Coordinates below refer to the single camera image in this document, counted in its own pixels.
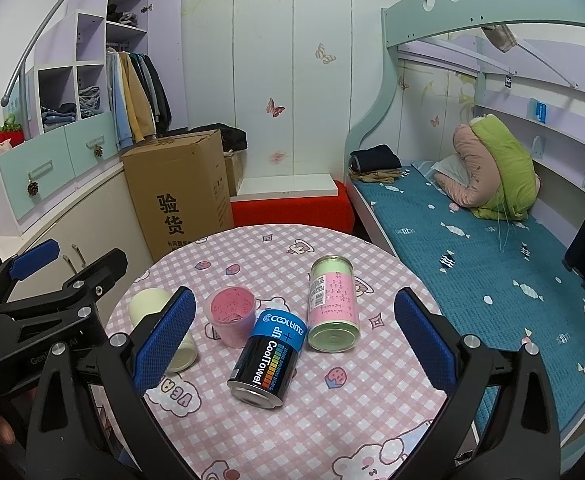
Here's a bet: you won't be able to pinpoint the pink speckled cup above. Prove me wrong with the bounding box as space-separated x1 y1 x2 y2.
205 286 258 349

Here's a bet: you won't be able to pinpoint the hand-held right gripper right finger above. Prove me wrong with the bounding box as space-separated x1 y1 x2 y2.
393 287 563 480

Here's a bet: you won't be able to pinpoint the white low cabinet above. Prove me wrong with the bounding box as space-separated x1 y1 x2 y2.
0 159 156 313

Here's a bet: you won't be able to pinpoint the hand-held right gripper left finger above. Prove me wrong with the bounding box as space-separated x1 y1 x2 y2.
25 286 196 480

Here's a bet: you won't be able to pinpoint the blue candy print mattress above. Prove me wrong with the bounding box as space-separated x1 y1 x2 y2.
350 159 585 438

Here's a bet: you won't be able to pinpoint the large cardboard box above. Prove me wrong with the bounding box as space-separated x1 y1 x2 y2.
121 129 236 264

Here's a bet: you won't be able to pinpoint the small cardboard box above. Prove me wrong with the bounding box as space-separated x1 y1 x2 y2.
224 151 246 199

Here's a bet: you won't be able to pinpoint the green and pink canister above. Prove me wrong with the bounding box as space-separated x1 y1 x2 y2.
307 255 362 352

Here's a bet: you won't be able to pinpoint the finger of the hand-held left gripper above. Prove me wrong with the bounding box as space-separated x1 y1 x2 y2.
0 239 61 306
42 248 129 313

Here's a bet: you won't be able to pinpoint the tan folded clothes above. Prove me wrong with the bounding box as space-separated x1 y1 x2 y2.
349 167 412 184

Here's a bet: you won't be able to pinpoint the grey folded clothes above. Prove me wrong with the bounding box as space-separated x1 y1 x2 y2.
106 3 139 29

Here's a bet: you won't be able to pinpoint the black and blue can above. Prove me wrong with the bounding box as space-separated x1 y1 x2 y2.
226 309 307 410

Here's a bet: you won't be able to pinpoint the light blue hanging shirt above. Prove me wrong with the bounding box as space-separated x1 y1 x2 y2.
105 51 129 151

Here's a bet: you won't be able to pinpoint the dark hanging jacket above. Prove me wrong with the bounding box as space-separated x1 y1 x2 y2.
136 53 172 137

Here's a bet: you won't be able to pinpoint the pale yellow cup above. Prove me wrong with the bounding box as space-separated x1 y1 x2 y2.
128 286 199 374

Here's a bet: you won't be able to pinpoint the teal bunk bed frame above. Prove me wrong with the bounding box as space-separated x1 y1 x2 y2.
347 0 585 473

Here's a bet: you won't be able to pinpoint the grey metal handrail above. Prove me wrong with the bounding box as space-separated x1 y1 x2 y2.
0 0 153 106

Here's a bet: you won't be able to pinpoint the pink checked tablecloth table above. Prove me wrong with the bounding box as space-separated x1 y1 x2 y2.
103 224 473 480

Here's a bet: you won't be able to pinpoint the folded dark blue clothes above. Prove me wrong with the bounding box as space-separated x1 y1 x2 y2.
39 102 78 134

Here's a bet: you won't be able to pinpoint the red covered bench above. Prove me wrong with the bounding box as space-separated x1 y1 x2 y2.
229 180 356 235

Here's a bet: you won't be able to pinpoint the white pillow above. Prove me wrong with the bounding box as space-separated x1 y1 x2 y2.
432 154 474 187

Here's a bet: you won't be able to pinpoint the lilac wardrobe shelf unit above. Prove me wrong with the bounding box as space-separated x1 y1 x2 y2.
0 0 189 237

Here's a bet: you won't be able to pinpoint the black cloth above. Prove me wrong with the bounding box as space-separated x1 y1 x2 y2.
158 123 248 154

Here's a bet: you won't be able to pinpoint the yellow hanging jacket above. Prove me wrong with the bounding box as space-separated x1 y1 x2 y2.
119 54 156 145

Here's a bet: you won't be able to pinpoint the grey hanging pouch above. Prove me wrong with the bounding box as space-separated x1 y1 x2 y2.
481 23 518 54

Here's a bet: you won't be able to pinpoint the folded jeans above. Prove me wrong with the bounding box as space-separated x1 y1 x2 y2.
77 85 104 120

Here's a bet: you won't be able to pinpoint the green and pink quilt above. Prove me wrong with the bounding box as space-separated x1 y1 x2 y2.
433 114 543 222

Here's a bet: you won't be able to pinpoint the white board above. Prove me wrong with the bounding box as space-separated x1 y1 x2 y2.
236 174 338 201

